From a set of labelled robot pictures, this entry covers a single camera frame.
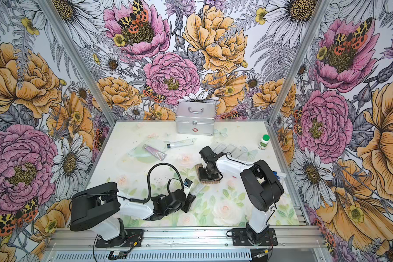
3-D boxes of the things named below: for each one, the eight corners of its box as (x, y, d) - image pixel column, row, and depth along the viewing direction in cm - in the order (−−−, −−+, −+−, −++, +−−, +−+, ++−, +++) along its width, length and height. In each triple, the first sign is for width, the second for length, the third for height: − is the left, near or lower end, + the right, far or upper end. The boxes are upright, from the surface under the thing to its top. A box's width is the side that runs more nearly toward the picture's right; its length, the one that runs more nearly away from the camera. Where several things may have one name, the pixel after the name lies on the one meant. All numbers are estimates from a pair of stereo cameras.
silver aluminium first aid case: (177, 135, 116) (174, 118, 104) (179, 117, 128) (177, 100, 116) (214, 135, 116) (216, 119, 104) (213, 117, 128) (214, 100, 116)
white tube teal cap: (167, 148, 109) (166, 146, 107) (167, 145, 111) (166, 142, 109) (197, 143, 111) (197, 141, 109) (196, 140, 113) (196, 137, 111)
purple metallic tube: (142, 149, 109) (141, 146, 107) (147, 144, 111) (146, 142, 109) (161, 161, 103) (160, 158, 101) (166, 156, 105) (165, 153, 103)
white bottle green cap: (258, 150, 108) (263, 141, 101) (256, 144, 112) (260, 134, 104) (266, 150, 108) (271, 141, 101) (264, 144, 112) (269, 134, 104)
